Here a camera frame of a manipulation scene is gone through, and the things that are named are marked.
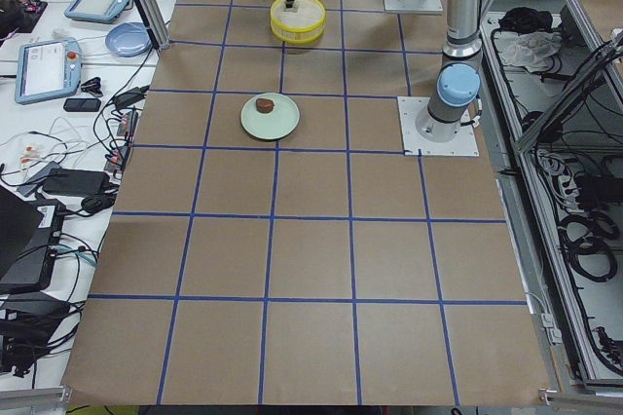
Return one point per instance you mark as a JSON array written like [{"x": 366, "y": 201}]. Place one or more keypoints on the brown bun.
[{"x": 264, "y": 105}]

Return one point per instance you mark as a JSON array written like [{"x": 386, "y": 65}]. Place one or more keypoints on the yellow steamer basket centre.
[{"x": 300, "y": 24}]

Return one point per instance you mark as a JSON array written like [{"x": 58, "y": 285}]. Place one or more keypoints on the light green plate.
[{"x": 275, "y": 125}]

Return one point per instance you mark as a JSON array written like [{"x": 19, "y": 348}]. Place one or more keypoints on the blue plate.
[{"x": 128, "y": 39}]

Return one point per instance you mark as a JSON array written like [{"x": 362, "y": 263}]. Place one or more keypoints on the blue teach pendant upper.
[{"x": 98, "y": 11}]

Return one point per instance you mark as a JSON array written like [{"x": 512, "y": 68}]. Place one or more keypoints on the blue teach pendant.
[
  {"x": 98, "y": 11},
  {"x": 48, "y": 70}
]

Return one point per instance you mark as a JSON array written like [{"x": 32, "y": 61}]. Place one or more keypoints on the blue teach pendant lower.
[{"x": 48, "y": 70}]

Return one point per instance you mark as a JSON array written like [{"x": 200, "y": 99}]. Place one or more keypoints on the white cloth in cabinet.
[{"x": 534, "y": 51}]

